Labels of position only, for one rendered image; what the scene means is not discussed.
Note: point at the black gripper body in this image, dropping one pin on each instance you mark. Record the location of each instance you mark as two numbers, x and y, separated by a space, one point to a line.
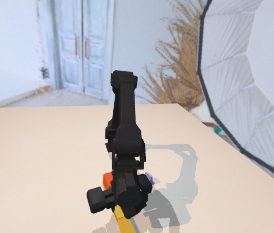
98 200

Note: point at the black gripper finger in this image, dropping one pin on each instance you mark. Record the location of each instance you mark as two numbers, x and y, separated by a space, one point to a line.
112 207

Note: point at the blue wedge block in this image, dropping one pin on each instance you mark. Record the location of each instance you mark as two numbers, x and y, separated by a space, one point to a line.
149 178

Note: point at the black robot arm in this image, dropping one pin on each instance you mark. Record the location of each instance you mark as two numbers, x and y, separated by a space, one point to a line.
125 140

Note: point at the yellow bar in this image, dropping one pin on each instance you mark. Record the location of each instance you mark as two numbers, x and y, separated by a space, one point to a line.
124 224

